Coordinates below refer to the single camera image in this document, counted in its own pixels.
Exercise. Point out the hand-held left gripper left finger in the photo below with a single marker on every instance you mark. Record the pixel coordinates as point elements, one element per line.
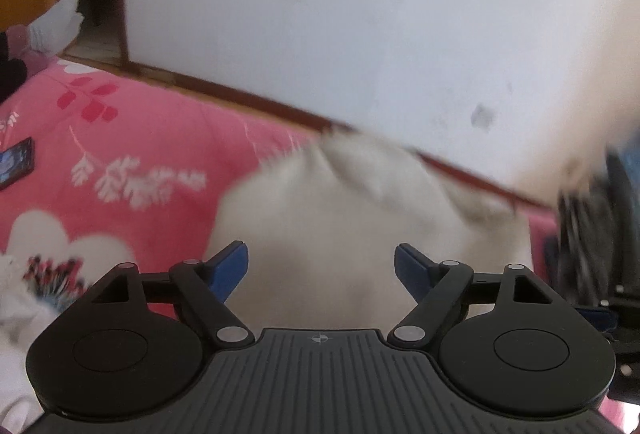
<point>230,266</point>

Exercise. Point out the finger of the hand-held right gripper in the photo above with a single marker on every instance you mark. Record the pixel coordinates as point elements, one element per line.
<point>600,319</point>

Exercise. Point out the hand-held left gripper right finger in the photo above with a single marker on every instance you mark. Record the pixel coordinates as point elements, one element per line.
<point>412,266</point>

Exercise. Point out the beige zip jacket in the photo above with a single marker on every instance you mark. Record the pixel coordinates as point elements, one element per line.
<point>350,224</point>

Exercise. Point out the pink floral blanket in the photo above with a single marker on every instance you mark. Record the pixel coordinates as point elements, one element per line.
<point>125,164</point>

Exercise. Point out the white fluffy cloth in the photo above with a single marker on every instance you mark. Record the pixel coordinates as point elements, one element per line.
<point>20,344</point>

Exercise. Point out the smartphone with lit screen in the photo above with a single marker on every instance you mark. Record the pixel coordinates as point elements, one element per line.
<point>15,161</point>

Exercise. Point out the black garment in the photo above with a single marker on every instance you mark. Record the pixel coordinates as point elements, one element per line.
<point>11,69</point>

